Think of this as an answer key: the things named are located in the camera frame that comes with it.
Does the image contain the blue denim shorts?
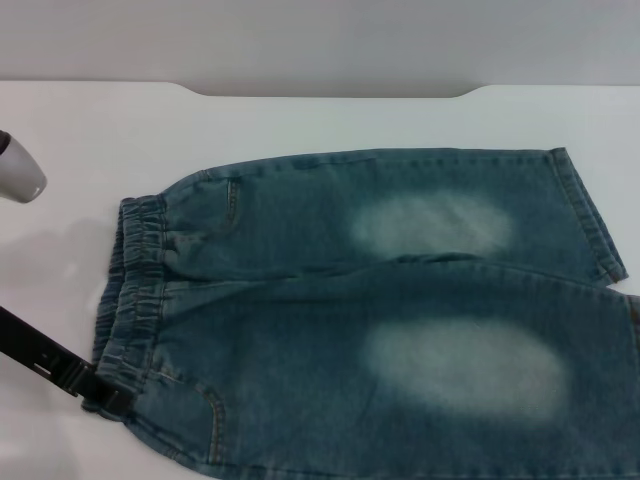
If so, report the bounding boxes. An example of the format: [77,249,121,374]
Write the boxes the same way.
[82,146,640,480]

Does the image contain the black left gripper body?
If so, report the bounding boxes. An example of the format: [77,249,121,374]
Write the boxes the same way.
[0,305,96,399]

